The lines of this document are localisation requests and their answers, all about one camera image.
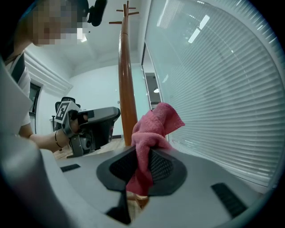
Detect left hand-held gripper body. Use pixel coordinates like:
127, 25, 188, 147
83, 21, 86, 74
54, 100, 122, 159

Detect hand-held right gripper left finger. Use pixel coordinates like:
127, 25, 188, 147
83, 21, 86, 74
96, 145, 139, 192

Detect wooden coat rack pole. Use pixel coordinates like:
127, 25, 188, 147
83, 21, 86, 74
108, 0, 150, 208

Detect person's left hand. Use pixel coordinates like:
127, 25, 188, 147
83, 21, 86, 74
63, 110, 89, 139

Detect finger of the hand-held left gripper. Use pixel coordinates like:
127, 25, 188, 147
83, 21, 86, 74
93, 120, 114, 150

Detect dark framed wall window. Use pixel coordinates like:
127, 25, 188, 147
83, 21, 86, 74
28, 82, 42, 114

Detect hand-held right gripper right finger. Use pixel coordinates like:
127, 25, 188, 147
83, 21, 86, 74
147, 147, 188, 197

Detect black shoulder strap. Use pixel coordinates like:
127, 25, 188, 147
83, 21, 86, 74
10, 52, 26, 84

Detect glass door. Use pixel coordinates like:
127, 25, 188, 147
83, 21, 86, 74
141, 41, 163, 110

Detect white window blinds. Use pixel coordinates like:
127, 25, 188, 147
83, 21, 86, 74
144, 0, 281, 188

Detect person's left forearm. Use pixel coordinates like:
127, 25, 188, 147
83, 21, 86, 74
28, 129, 70, 155

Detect pink cloth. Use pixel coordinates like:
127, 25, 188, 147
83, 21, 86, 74
125, 102, 186, 196

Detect black wrist band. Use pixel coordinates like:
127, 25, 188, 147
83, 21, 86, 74
54, 129, 64, 151

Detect person's white shirt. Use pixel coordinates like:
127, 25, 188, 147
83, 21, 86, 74
4, 50, 34, 138

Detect person's head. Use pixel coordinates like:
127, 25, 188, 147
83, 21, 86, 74
13, 0, 90, 58

